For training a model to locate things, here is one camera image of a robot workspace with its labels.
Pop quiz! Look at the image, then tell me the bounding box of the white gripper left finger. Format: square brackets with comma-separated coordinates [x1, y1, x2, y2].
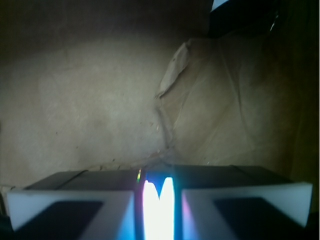
[7, 170, 139, 240]

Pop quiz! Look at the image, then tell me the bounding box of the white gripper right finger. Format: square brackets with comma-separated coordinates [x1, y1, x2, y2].
[173, 165, 313, 240]

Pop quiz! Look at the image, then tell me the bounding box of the brown paper bag tray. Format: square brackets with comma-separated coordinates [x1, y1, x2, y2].
[0, 0, 320, 191]

